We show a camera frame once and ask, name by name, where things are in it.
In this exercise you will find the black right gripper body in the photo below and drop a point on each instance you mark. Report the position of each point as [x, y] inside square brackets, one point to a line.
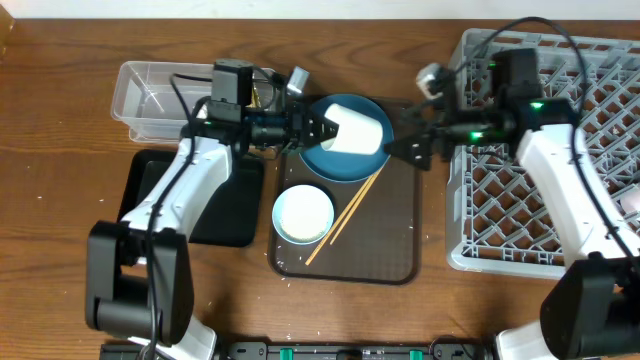
[450, 133]

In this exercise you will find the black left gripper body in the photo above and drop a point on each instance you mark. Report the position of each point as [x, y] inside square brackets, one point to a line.
[291, 129]

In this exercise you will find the white cup green inside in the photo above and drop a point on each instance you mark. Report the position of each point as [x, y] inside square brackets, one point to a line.
[356, 134]

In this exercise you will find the dark blue plate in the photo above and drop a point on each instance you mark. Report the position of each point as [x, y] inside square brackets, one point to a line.
[345, 167]

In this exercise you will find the yellow green snack wrapper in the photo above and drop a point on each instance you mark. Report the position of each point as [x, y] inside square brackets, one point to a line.
[255, 102]

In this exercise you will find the white cup pink inside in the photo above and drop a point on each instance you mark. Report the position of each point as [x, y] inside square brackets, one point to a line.
[630, 201]

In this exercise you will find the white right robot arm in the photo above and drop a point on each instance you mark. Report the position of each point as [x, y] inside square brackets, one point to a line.
[593, 310]

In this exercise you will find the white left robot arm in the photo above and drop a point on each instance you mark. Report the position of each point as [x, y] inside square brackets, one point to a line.
[138, 274]

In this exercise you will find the grey dishwasher rack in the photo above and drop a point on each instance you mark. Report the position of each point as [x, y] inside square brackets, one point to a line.
[496, 221]

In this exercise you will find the clear plastic waste bin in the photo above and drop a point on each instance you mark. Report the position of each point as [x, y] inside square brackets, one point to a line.
[145, 101]

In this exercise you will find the wooden chopstick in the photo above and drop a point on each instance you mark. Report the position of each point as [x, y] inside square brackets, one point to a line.
[351, 208]
[324, 240]

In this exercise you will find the light blue rice bowl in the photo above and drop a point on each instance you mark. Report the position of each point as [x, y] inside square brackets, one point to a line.
[303, 214]

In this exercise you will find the brown serving tray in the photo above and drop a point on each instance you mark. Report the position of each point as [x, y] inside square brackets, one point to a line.
[380, 243]

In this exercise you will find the black plastic tray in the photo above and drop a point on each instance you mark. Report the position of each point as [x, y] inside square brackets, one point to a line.
[231, 215]

